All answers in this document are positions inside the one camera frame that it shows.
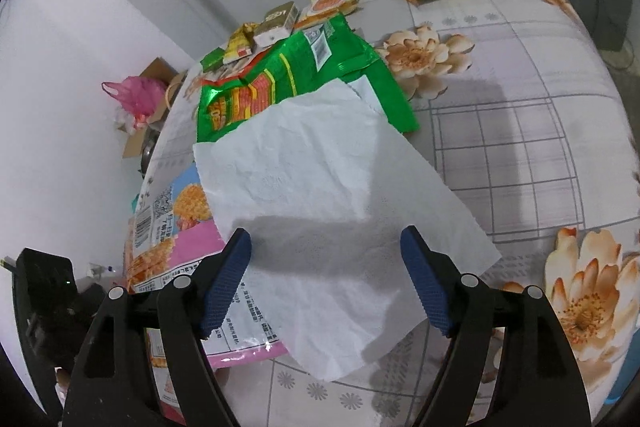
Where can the white and gold small carton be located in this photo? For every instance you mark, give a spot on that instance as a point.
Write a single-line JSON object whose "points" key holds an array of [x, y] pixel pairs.
{"points": [[275, 24]]}

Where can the white tissue paper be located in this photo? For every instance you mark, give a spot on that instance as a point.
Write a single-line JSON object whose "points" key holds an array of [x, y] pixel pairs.
{"points": [[325, 187]]}

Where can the small yellow packet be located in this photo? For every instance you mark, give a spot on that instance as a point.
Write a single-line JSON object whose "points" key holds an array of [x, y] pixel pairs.
{"points": [[239, 44]]}

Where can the pink plastic bag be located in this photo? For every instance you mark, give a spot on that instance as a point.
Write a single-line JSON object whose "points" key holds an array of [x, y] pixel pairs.
{"points": [[135, 99]]}

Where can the cardboard box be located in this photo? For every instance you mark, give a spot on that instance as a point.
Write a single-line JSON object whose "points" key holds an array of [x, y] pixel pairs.
{"points": [[137, 142]]}

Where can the pink snack bag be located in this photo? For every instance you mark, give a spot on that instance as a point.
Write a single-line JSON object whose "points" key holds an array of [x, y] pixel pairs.
{"points": [[165, 232]]}

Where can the small green packet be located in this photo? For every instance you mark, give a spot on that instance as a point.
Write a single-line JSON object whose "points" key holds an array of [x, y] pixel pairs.
{"points": [[212, 59]]}

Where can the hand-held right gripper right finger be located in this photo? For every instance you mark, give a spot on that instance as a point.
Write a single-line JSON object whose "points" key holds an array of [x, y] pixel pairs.
{"points": [[425, 282]]}

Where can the floral tablecloth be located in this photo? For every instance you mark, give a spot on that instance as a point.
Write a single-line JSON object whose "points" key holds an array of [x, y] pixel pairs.
{"points": [[525, 132]]}

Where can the green snack bag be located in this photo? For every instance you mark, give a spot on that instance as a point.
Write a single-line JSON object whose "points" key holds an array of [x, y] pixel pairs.
{"points": [[300, 72]]}

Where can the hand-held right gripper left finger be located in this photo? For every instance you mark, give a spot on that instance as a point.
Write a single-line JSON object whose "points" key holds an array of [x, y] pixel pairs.
{"points": [[225, 282]]}

